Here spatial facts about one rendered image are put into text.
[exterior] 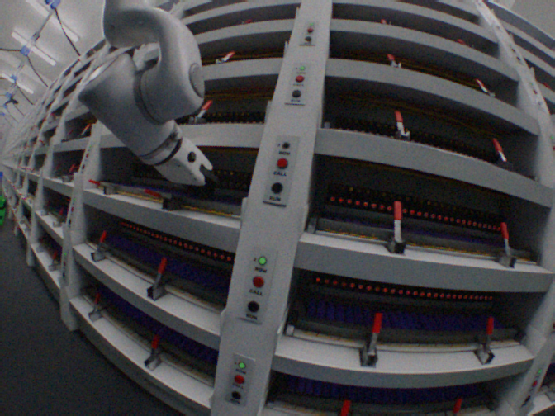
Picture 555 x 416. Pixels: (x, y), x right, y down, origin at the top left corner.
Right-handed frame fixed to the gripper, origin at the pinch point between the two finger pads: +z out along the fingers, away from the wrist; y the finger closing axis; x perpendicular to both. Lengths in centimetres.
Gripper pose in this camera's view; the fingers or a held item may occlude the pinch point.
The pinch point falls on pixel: (201, 187)
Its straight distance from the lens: 47.2
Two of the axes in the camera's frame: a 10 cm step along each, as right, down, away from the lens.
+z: 1.4, 3.9, 9.1
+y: -9.6, -1.6, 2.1
